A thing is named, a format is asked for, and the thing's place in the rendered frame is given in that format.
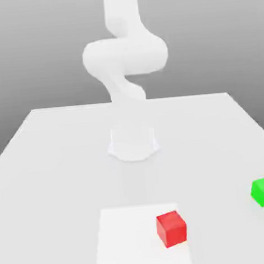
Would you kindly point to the small red cube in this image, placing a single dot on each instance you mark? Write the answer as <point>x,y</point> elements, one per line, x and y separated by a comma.
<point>172,229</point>

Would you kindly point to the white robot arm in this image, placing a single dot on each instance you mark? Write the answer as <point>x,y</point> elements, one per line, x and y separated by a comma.
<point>125,56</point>

